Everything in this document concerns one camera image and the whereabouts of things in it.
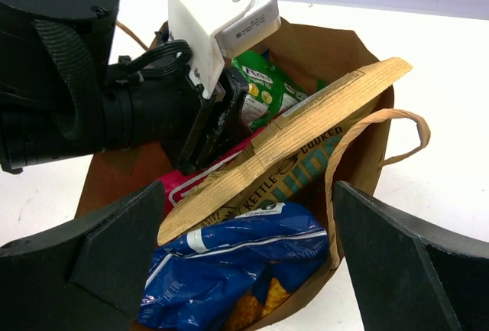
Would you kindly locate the brown kraft snack bag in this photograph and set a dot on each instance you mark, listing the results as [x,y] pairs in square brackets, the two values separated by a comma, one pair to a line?
[286,135]

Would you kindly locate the large blue chip bag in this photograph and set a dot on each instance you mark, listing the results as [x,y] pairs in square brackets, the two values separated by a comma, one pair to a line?
[231,274]

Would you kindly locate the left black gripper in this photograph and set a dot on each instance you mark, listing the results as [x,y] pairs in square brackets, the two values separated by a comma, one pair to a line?
[194,132]

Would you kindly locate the pink snack bag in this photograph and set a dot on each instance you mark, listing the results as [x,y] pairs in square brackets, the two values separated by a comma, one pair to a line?
[177,186]

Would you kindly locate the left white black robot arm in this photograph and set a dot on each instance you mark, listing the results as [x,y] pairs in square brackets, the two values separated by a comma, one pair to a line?
[61,98]

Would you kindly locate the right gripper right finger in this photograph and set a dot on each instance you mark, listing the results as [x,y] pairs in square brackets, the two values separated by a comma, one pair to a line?
[407,273]

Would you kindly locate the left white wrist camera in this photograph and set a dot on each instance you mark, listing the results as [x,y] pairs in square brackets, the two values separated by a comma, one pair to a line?
[217,30]

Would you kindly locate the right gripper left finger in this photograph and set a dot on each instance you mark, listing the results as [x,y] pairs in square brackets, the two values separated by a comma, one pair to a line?
[86,274]

